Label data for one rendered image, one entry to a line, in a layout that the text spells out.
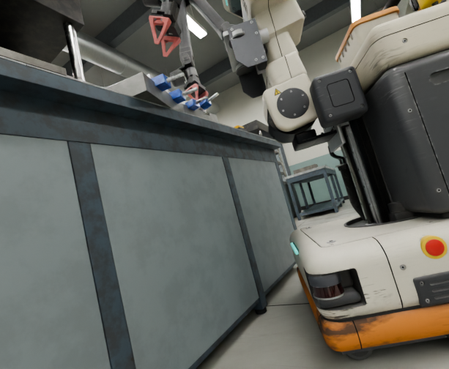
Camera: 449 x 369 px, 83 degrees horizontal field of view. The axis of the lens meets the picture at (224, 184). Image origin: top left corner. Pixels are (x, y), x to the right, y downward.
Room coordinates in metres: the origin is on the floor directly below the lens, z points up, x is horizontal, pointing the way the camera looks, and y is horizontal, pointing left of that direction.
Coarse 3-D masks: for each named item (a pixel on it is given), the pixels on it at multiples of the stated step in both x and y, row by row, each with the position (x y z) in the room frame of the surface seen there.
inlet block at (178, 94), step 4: (196, 88) 0.80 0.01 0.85; (168, 92) 0.81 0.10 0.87; (172, 92) 0.81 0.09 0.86; (176, 92) 0.80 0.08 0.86; (180, 92) 0.80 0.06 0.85; (184, 92) 0.81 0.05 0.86; (188, 92) 0.81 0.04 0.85; (192, 92) 0.81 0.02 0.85; (172, 96) 0.81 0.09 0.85; (176, 96) 0.80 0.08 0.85; (180, 96) 0.80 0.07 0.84; (184, 96) 0.83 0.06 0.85; (176, 100) 0.82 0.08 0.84; (180, 100) 0.83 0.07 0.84; (184, 100) 0.84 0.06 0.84
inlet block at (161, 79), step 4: (148, 76) 0.70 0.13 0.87; (156, 76) 0.70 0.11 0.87; (160, 76) 0.70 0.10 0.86; (164, 76) 0.70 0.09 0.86; (172, 76) 0.70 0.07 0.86; (176, 76) 0.70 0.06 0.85; (180, 76) 0.70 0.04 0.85; (152, 80) 0.70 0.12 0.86; (156, 80) 0.70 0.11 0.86; (160, 80) 0.70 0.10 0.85; (164, 80) 0.69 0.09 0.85; (168, 80) 0.71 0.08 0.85; (172, 80) 0.71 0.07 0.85; (156, 84) 0.70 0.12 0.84; (160, 84) 0.70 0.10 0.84; (164, 84) 0.71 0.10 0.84; (168, 84) 0.72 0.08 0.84; (160, 88) 0.72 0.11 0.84; (164, 88) 0.73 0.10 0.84; (168, 88) 0.73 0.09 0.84
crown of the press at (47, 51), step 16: (0, 0) 1.19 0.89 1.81; (16, 0) 1.21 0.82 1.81; (32, 0) 1.23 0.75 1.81; (48, 0) 1.30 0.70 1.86; (64, 0) 1.38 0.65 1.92; (0, 16) 1.27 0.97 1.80; (16, 16) 1.29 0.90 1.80; (32, 16) 1.32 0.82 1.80; (48, 16) 1.34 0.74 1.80; (64, 16) 1.37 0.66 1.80; (80, 16) 1.45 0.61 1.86; (0, 32) 1.36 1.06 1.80; (16, 32) 1.39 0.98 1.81; (32, 32) 1.42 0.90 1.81; (48, 32) 1.45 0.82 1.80; (16, 48) 1.51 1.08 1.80; (32, 48) 1.54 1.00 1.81; (48, 48) 1.57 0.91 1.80
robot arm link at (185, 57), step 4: (184, 56) 1.11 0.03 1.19; (188, 56) 1.11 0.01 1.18; (184, 60) 1.11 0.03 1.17; (188, 60) 1.12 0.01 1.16; (184, 64) 1.12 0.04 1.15; (188, 64) 1.12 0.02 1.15; (180, 68) 1.13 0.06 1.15; (184, 68) 1.14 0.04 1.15; (172, 72) 1.14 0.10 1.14; (176, 72) 1.14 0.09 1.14; (180, 72) 1.13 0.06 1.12; (176, 80) 1.13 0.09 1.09; (180, 80) 1.13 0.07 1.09; (176, 84) 1.14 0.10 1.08; (180, 84) 1.15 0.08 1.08; (184, 84) 1.16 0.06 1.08
